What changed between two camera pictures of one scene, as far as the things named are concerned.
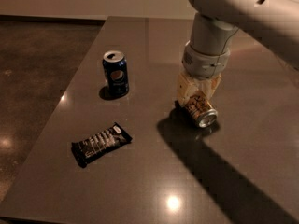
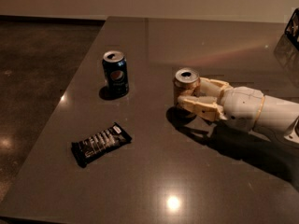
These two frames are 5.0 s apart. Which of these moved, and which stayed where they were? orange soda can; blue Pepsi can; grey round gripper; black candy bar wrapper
Moved: orange soda can; grey round gripper
Stayed: blue Pepsi can; black candy bar wrapper
